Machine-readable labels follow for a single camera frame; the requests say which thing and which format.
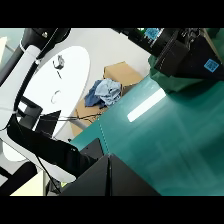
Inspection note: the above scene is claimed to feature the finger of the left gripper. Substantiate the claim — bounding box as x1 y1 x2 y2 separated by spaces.
174 33 224 82

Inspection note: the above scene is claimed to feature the white round table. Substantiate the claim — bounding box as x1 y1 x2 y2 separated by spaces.
2 45 92 163

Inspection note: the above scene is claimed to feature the blue garment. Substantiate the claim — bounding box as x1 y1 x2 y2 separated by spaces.
83 78 123 109

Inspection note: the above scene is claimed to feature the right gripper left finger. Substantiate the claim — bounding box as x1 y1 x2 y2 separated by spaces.
60 154 110 197

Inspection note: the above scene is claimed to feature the dark green garment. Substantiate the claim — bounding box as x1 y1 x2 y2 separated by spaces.
147 28 224 95

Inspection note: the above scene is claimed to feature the black cable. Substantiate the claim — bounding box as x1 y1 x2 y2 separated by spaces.
39 112 103 123

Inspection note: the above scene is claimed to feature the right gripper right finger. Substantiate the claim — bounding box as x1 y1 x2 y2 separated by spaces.
108 153 162 197

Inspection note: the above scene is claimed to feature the cardboard box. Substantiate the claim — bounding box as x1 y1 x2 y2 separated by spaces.
70 61 145 138

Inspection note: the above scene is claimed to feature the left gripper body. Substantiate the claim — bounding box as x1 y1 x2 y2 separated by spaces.
154 28 202 78

